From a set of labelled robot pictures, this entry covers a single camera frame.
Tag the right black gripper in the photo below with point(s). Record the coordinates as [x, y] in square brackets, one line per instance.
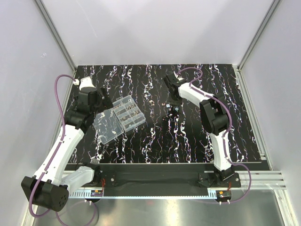
[175, 101]

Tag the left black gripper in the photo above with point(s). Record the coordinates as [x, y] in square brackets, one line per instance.
[105, 99]

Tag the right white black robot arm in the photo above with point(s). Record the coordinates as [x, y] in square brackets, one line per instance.
[215, 119]

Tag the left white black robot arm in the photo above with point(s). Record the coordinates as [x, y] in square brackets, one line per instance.
[48, 188]

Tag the pile of screws and nuts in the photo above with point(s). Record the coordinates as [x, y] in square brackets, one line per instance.
[169, 106]

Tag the clear plastic compartment box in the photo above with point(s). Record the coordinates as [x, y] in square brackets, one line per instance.
[122, 118]

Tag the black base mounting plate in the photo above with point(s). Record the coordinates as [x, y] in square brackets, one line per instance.
[200, 174]

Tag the right aluminium frame post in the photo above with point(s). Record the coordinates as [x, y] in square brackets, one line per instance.
[264, 23]

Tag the aluminium frame post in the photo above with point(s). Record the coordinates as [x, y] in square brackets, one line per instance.
[264, 23]
[55, 34]

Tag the left aluminium frame post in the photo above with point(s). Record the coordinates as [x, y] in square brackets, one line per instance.
[55, 34]

